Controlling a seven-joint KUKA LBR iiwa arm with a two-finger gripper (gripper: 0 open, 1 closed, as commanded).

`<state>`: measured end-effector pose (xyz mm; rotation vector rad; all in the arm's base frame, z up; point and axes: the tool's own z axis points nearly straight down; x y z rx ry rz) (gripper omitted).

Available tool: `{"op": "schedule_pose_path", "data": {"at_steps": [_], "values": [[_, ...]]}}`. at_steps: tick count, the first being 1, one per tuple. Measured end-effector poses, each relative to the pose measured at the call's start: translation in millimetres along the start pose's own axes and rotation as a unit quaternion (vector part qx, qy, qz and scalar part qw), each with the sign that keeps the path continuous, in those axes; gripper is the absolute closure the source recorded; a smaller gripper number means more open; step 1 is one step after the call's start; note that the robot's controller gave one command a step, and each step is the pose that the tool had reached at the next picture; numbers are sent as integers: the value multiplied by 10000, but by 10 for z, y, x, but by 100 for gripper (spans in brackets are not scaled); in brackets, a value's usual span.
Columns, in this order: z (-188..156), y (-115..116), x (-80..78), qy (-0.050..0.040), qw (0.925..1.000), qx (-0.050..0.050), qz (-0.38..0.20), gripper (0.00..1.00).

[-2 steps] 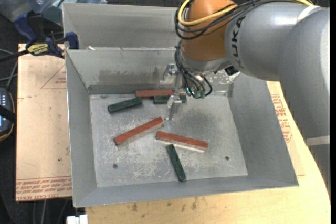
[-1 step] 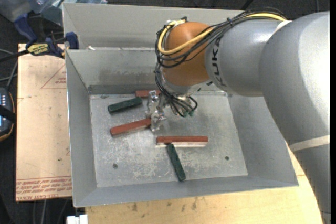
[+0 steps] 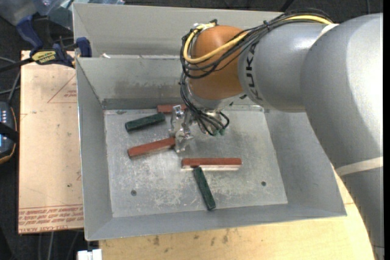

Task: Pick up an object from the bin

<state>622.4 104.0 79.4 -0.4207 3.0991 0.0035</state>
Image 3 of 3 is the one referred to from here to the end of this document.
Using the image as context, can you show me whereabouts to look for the dark green flat block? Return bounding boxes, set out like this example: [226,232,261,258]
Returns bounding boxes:
[124,112,166,133]
[192,166,217,212]

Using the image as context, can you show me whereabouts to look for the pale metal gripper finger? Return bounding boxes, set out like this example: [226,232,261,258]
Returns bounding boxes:
[168,104,184,135]
[175,127,194,153]

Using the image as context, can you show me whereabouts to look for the red-brown flat block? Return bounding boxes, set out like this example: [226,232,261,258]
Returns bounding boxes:
[180,157,243,172]
[127,136,177,160]
[157,104,187,114]

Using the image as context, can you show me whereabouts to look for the brown cardboard board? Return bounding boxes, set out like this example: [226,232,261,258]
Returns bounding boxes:
[18,50,85,235]

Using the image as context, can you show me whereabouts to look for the grey metal bin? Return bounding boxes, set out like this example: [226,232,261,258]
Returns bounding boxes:
[72,2,347,242]

